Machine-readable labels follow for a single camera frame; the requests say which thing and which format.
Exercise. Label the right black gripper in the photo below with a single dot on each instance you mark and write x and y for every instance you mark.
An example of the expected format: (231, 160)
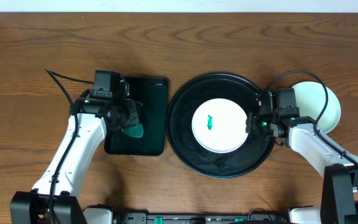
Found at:
(251, 124)

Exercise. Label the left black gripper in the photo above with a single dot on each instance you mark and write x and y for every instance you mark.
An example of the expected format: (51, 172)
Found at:
(132, 114)

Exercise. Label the green sponge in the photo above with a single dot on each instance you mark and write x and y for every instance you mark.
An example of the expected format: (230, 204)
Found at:
(135, 131)

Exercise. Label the white pink plate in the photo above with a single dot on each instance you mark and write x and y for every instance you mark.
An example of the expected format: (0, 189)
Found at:
(219, 125)

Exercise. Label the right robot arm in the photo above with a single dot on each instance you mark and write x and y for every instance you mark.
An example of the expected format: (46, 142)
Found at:
(337, 166)

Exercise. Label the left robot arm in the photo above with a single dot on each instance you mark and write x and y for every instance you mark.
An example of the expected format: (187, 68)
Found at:
(54, 197)

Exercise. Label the black rectangular tray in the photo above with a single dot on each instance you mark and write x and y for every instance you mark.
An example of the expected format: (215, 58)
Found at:
(152, 93)

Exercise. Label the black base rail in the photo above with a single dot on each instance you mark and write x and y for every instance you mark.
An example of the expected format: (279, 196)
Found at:
(197, 218)

